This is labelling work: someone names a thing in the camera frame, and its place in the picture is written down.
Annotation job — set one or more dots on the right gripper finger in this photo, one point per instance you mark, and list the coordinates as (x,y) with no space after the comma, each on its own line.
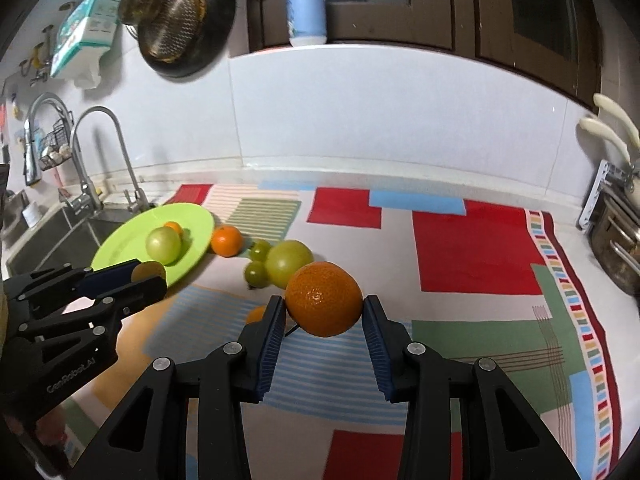
(64,284)
(110,302)

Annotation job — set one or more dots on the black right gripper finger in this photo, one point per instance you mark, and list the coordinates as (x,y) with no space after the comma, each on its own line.
(145,436)
(502,437)

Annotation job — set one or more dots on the small brownish fruit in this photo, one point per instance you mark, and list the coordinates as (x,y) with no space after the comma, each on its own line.
(149,269)

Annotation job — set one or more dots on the small orange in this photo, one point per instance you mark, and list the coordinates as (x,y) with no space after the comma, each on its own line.
(256,315)

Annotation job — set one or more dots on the medium tangerine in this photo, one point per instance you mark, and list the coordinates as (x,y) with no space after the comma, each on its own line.
(227,241)

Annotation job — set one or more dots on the large orange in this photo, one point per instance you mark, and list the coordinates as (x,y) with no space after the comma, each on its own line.
(323,299)

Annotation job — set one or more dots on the large green pomelo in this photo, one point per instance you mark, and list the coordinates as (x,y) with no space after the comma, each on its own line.
(285,259)

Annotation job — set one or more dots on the stainless steel sink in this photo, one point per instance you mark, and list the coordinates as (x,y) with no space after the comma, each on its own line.
(64,237)

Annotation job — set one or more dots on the tall chrome faucet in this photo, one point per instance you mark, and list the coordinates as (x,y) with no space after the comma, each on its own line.
(140,203)

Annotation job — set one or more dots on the green apple on plate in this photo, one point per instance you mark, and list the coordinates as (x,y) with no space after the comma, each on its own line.
(163,245)

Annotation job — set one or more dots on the small orange kumquat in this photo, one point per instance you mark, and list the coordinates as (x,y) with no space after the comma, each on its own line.
(175,226)

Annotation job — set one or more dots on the colourful patchwork mat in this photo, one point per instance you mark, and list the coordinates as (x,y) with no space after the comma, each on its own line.
(468,279)

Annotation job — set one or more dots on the teal tissue pack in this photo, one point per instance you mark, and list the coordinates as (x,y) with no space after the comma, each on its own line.
(90,39)

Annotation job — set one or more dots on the brass perforated strainer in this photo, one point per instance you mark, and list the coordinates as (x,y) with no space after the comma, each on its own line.
(168,27)

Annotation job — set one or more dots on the brass small ladle pot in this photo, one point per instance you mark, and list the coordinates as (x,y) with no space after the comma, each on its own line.
(135,12)

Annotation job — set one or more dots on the black frying pan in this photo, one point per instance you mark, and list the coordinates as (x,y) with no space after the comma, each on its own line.
(210,40)

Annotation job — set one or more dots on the white blue pump bottle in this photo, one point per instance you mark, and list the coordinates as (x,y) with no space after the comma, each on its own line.
(306,22)

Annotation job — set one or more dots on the wire sink caddy basket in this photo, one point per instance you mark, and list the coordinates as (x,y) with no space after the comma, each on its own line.
(55,147)

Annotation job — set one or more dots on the white handled knife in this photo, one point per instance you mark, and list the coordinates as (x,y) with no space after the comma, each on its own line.
(613,108)
(597,128)

